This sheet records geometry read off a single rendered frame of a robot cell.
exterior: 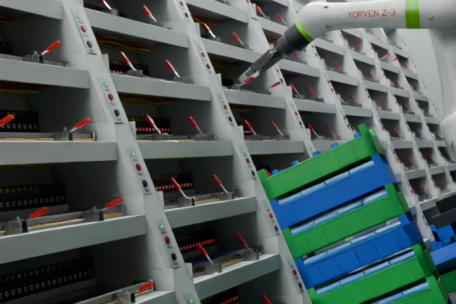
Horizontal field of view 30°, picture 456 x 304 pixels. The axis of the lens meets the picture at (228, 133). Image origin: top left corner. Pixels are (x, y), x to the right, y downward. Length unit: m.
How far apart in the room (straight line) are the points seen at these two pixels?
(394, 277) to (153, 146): 0.69
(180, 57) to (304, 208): 0.83
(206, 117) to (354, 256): 0.81
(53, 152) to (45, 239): 0.23
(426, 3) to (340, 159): 0.90
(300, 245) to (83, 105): 0.64
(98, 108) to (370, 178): 0.69
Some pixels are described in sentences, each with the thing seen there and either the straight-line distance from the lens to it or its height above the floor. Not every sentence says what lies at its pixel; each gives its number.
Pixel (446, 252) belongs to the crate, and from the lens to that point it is 3.40.
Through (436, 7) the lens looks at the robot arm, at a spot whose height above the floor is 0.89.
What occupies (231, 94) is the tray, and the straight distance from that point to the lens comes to 2.86.
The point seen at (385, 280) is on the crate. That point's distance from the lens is 2.13.
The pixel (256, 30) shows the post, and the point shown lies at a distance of 3.44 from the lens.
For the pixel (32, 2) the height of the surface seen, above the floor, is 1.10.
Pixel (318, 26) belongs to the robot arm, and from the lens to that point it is 2.93.
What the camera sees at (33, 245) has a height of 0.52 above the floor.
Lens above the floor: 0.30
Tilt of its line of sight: 10 degrees up
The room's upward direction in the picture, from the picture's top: 23 degrees counter-clockwise
